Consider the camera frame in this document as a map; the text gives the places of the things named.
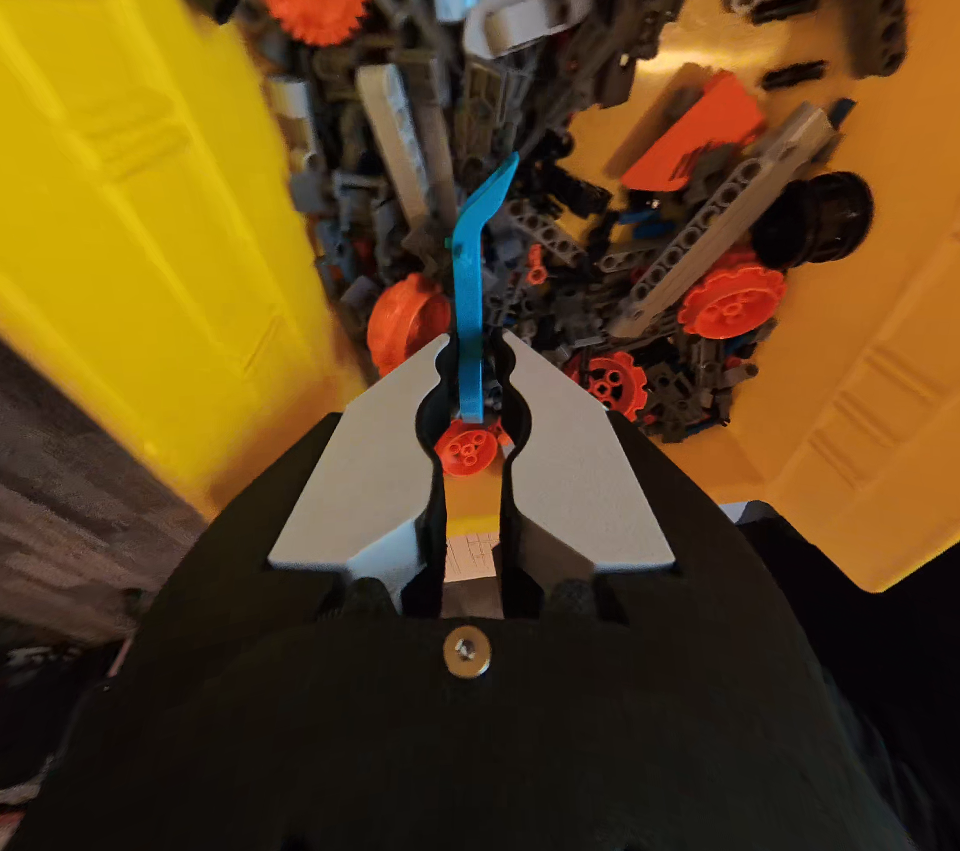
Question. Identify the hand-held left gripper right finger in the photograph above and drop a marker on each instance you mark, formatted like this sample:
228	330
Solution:
585	491

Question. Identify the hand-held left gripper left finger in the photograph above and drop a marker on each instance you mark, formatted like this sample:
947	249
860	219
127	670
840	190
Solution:
360	491

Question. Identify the teal curved beam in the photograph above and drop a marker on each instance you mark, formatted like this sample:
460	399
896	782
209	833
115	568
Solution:
469	281

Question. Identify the yellow plastic bin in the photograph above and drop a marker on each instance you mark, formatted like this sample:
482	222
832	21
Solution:
112	191

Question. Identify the pile of brick parts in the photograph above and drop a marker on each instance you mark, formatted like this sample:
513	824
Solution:
525	41

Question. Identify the person's black shirt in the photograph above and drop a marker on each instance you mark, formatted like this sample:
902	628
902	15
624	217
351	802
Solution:
885	678

